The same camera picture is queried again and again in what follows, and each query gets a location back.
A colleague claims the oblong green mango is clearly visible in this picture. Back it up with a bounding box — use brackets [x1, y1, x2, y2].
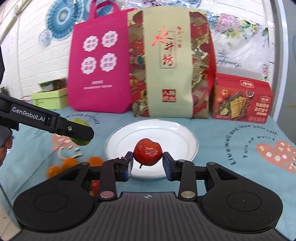
[70, 118, 92, 146]

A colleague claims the red apple front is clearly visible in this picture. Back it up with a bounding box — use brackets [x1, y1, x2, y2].
[133, 138, 163, 169]

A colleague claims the red apple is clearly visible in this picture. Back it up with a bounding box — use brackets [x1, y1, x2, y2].
[133, 138, 163, 169]
[90, 180, 99, 196]

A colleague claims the person's left hand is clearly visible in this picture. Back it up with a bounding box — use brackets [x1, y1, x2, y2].
[0, 137, 13, 166]

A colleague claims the large orange right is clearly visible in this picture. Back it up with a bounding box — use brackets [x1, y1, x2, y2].
[88, 156, 104, 167]

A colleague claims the red apple back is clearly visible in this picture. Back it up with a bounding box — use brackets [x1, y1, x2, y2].
[90, 180, 99, 196]

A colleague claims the white ceramic plate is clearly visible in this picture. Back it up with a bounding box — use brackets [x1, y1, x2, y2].
[104, 119, 200, 180]

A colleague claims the light green cardboard box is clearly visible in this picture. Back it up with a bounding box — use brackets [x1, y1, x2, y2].
[31, 87, 68, 110]

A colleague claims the green patterned paper bowl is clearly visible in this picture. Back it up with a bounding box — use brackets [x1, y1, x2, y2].
[39, 78, 66, 92]

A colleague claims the magenta tote bag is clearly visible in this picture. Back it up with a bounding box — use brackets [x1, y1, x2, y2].
[67, 1, 132, 113]

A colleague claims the small blue paper fan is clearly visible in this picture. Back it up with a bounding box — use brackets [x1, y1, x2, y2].
[38, 29, 53, 48]

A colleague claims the teal printed tablecloth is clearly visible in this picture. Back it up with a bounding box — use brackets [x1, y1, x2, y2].
[1, 118, 295, 240]

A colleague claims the red cracker box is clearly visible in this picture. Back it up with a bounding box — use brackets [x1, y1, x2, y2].
[212, 73, 273, 123]

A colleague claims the large blue paper fan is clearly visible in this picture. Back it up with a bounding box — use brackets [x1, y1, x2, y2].
[46, 0, 91, 40]

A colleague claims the red beige liquor gift bag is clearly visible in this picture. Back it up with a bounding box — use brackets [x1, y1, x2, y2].
[127, 6, 216, 118]

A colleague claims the white floral plastic bag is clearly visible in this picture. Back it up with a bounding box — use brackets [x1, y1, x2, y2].
[200, 1, 273, 83]

